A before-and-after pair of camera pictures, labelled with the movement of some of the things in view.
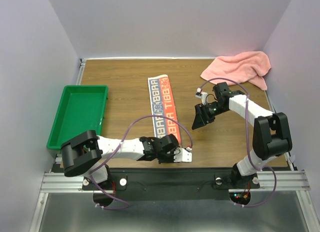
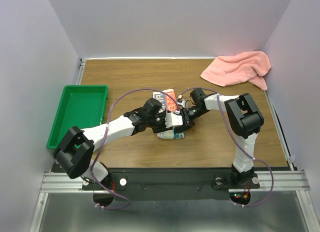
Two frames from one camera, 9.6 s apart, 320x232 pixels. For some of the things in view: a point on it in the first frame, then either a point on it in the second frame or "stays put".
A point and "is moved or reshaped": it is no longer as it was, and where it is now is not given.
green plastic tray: x=82 y=108 stays put
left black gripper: x=170 y=159 → x=162 y=128
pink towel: x=248 y=67 stays put
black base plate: x=169 y=184 stays put
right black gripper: x=202 y=116 → x=187 y=122
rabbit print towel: x=162 y=105 is moved or reshaped
